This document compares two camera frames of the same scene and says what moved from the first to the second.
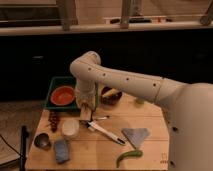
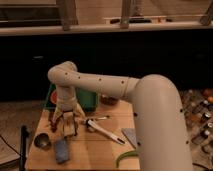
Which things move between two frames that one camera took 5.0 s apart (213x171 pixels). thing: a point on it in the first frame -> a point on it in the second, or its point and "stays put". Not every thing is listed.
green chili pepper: [129, 154] stays put
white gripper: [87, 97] -> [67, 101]
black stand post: [23, 149] stays put
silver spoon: [100, 118] stays put
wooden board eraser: [85, 114] -> [69, 127]
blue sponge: [62, 150] stays put
